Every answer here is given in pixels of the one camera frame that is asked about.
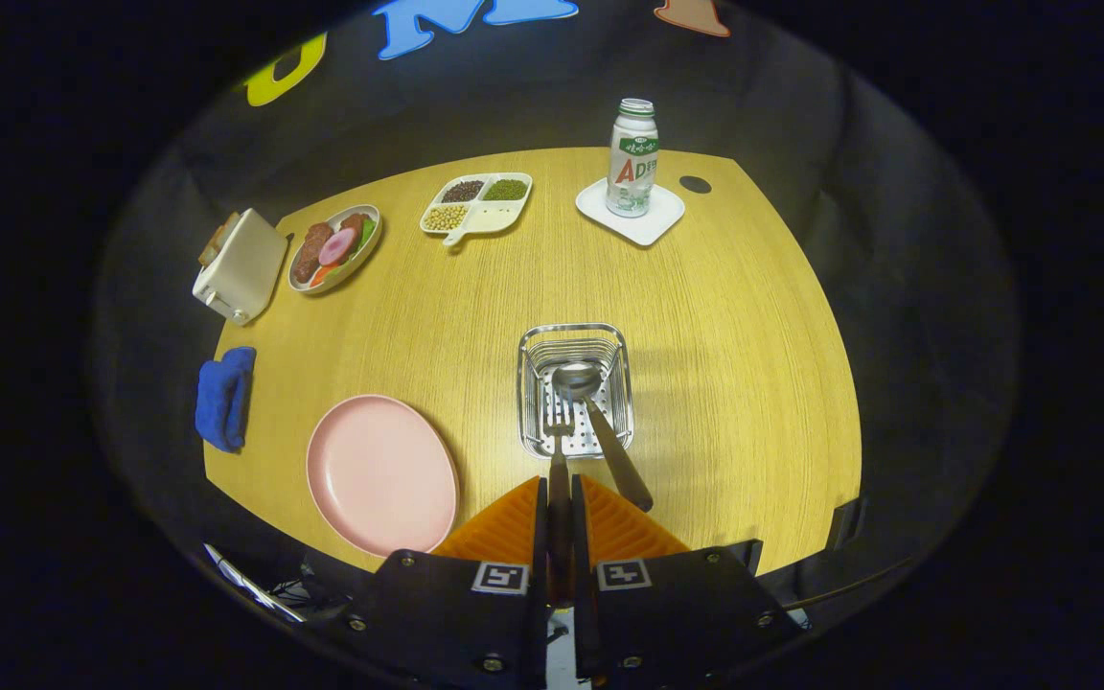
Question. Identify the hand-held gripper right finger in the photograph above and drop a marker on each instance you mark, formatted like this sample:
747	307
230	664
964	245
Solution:
677	613

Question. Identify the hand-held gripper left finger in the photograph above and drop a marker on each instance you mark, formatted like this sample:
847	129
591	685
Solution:
456	623

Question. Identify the pink plate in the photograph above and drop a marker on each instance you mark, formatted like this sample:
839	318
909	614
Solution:
379	474

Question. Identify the blue cloth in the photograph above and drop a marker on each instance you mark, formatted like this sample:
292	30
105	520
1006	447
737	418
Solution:
223	398

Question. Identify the white square coaster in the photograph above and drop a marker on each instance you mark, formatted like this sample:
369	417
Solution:
650	228

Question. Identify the plate of sausage and vegetables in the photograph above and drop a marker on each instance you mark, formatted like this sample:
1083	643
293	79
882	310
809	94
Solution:
333	249

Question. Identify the white divided dish of beans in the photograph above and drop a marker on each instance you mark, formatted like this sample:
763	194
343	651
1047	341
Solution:
490	218

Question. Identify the cream toaster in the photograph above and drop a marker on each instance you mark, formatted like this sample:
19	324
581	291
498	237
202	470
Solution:
245	268

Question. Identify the dark round table grommet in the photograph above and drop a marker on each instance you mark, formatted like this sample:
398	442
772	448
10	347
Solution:
695	184

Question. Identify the toast slice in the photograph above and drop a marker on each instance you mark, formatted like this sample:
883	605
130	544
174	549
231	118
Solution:
226	228
207	251

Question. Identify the white drink bottle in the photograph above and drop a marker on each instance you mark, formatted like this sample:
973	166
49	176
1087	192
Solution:
632	163

